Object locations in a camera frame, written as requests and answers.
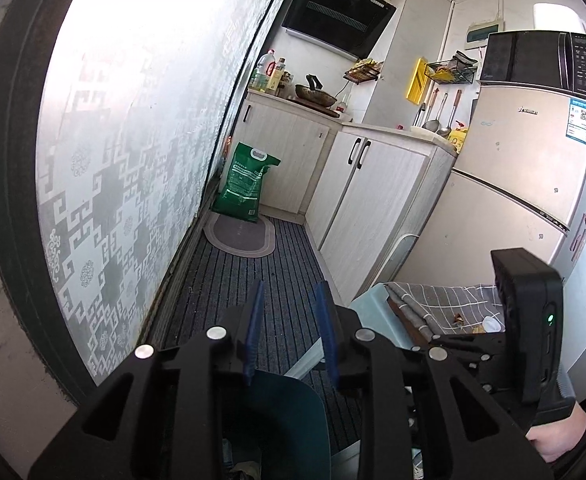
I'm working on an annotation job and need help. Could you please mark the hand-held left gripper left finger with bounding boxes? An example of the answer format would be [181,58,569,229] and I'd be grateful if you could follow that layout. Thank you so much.
[28,280,266,480]

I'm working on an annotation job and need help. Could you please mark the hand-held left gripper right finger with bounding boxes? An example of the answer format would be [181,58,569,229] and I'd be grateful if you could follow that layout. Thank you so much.
[313,280,549,480]

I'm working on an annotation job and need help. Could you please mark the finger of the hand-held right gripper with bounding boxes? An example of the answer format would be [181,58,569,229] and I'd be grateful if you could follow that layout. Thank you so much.
[430,332,506,361]
[466,360,513,403]

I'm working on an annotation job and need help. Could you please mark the dark green trash bin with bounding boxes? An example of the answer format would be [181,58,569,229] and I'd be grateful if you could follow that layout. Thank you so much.
[220,370,332,480]

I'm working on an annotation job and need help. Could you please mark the person's right hand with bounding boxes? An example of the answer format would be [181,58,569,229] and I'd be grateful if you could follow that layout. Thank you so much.
[526,400,586,465]

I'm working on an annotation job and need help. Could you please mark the grey checked cloth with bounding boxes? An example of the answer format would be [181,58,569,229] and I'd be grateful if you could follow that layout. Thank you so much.
[384,281,504,347]

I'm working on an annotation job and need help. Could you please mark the grey oval mat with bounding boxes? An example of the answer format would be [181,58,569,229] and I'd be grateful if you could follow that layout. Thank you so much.
[203,211,277,260]

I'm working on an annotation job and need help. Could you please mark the white plastic panel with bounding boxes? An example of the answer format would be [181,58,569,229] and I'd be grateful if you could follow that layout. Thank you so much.
[370,232,419,297]

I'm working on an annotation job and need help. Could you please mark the white double-door cabinet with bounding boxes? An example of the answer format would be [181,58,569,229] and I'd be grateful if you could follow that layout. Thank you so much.
[304,121,457,303]

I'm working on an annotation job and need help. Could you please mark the beige refrigerator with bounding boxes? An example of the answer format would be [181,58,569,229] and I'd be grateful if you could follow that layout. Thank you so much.
[407,84,586,307]

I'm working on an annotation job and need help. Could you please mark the green rice bag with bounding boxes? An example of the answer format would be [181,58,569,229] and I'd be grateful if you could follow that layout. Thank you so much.
[212,141,282,224]

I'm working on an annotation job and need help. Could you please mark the white single-door cabinet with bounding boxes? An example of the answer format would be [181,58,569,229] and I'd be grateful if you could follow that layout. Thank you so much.
[229,90,342,219]

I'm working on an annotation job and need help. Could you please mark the yellow packet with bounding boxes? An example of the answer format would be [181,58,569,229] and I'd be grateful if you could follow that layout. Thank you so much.
[447,120,470,154]

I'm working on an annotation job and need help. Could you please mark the hanging ladles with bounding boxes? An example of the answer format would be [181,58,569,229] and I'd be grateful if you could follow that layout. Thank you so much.
[437,90,464,137]

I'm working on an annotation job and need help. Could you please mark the metal ladle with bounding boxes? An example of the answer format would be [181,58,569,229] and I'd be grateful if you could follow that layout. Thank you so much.
[412,88,440,129]
[422,91,450,132]

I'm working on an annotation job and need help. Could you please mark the dark cooktop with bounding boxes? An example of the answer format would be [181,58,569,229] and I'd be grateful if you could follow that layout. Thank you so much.
[290,96,342,118]

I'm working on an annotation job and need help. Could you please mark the patterned glass sliding door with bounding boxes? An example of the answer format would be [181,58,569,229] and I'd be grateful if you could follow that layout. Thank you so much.
[32,0,301,403]

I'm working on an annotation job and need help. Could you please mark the metal wok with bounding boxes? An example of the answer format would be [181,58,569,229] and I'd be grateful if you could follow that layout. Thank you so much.
[294,75,338,107]

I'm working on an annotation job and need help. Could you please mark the black microwave oven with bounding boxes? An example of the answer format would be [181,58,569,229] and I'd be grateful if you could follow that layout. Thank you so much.
[480,29,586,99]

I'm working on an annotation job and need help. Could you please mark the yellow sauce bottle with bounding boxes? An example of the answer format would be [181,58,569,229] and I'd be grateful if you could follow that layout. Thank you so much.
[266,57,287,96]

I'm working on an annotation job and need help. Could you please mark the yellow plastic holder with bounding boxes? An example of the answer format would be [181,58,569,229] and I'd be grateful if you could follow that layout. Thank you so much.
[406,58,429,106]

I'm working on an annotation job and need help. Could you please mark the large oil bottle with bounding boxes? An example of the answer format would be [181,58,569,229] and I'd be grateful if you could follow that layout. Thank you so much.
[250,50,277,92]

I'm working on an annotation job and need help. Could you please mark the black range hood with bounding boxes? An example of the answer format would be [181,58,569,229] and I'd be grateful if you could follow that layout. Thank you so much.
[281,0,398,60]

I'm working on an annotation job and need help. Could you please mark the black wire basket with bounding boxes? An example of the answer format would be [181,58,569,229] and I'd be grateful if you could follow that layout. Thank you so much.
[424,51,479,85]

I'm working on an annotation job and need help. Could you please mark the wall spice rack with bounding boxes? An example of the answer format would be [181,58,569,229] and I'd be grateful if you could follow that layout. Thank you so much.
[343,57,384,84]

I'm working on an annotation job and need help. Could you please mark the white wall box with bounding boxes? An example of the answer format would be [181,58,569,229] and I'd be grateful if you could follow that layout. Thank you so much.
[465,19,506,51]

